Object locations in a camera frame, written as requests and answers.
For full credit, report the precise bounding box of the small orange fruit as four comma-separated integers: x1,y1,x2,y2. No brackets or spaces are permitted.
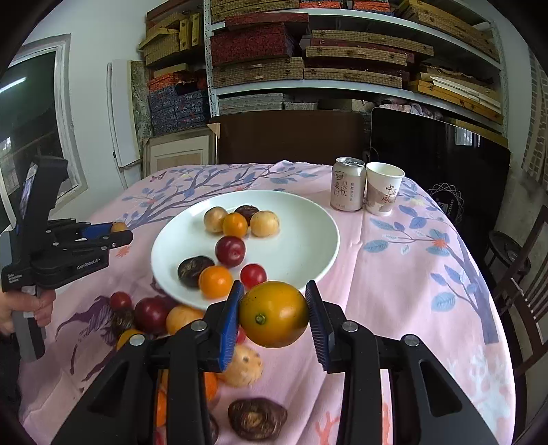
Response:
199,265,233,300

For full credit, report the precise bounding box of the large yellow-orange fruit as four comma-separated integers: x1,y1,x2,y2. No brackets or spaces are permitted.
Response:
239,281,308,348

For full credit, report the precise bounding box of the pale yellow spotted fruit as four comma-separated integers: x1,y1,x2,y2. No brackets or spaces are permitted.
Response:
219,344,263,387

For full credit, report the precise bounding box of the small yellow round fruit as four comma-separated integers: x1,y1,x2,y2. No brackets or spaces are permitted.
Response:
250,211,281,237

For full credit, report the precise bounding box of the person left hand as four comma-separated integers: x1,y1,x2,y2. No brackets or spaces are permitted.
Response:
0,290,57,335

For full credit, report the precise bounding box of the pale yellow round fruit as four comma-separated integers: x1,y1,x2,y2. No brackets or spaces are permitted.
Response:
165,305,204,335

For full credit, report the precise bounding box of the red cherry tomato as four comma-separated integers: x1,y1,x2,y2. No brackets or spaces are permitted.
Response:
240,263,267,290
110,291,133,312

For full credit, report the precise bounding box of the dark red plum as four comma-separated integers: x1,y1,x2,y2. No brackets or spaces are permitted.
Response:
135,297,169,335
214,236,246,268

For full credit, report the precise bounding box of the white oval plate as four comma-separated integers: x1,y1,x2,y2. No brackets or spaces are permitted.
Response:
150,190,340,310

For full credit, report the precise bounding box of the pink patterned tablecloth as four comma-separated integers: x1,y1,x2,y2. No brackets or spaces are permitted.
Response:
20,161,515,444

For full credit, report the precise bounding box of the dark brown water chestnut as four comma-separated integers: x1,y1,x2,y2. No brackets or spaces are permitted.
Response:
227,398,288,441

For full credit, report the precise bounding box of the framed picture leaning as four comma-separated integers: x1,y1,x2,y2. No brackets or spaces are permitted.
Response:
142,122,221,177

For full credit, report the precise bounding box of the pink drink can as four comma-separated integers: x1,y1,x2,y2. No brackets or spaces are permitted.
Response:
330,157,365,212

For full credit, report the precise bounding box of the paper cup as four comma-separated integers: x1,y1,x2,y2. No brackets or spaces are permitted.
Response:
365,162,405,216

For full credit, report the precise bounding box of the dark wooden chair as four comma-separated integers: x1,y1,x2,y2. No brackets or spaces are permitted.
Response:
483,205,548,378

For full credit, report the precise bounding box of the metal storage shelf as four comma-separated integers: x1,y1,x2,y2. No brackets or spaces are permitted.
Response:
202,1,507,135

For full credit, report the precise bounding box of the window with white frame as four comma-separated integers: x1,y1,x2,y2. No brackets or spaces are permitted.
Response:
1,34,87,230

